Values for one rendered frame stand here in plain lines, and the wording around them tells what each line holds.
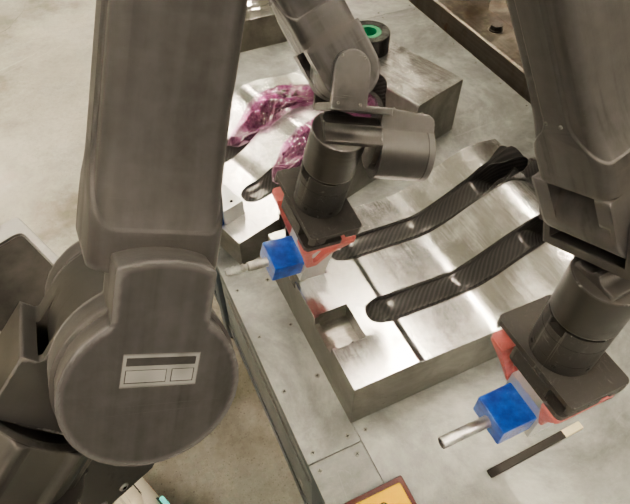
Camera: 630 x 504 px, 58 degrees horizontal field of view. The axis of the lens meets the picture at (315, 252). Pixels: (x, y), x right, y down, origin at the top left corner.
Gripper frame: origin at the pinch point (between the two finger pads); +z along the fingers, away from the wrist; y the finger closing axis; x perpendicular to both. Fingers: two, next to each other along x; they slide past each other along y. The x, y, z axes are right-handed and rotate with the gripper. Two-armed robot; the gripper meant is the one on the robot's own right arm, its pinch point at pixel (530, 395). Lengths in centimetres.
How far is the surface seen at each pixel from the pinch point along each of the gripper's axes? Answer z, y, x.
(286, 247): 1.3, 29.0, 14.4
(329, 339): 9.0, 18.9, 12.9
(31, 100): 96, 229, 53
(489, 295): 6.1, 14.9, -7.7
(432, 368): 9.5, 10.4, 3.0
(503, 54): 15, 74, -57
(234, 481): 96, 38, 27
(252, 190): 10, 49, 12
